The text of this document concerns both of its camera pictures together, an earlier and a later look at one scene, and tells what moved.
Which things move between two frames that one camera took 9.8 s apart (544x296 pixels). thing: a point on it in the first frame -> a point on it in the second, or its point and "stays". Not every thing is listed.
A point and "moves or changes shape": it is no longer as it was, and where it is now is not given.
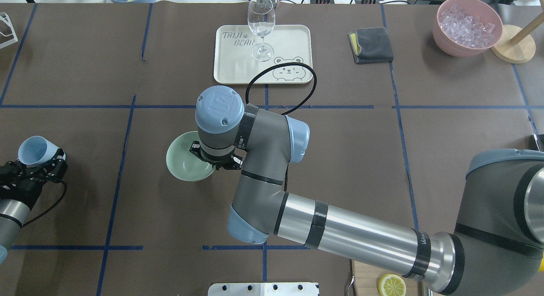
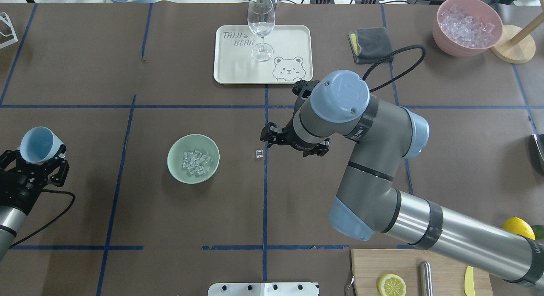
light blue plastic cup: x=36 y=150 moves or changes shape
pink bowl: x=467 y=27 stays
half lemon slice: x=392 y=285 stays
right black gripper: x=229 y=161 -> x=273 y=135
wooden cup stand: x=516 y=45 stays
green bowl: x=182 y=163 stays
